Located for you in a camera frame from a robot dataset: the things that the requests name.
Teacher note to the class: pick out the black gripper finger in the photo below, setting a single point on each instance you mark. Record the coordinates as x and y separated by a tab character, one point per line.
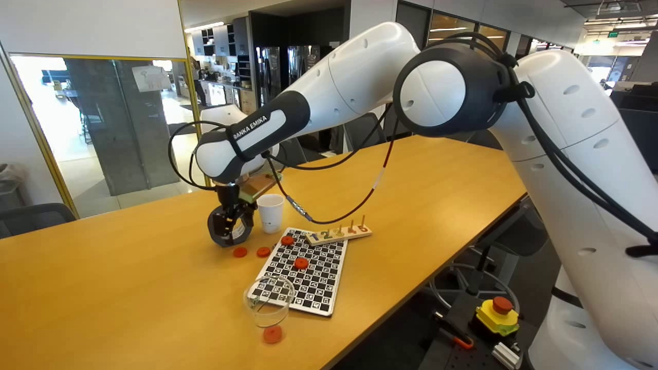
218	228
246	220

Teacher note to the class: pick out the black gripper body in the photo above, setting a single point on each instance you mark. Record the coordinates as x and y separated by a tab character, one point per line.
230	204

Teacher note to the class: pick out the orange token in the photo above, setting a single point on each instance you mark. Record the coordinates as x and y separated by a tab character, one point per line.
272	334
238	250
301	264
289	240

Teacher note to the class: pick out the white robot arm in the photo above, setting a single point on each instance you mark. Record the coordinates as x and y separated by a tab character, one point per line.
563	135

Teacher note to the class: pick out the white paper cup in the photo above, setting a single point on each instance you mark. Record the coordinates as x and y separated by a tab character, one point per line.
272	209

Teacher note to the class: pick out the colourless plastic cup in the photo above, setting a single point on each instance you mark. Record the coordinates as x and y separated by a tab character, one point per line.
266	313

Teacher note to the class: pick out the black tape roll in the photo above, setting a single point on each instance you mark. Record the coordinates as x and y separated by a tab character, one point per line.
234	230

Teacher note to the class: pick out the checkered marker board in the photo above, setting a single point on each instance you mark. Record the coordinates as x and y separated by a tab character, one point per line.
308	290

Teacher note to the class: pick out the wooden peg board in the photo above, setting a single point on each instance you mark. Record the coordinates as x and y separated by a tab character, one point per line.
344	232

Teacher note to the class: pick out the yellow red emergency button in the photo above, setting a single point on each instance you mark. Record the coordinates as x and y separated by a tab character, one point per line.
498	315

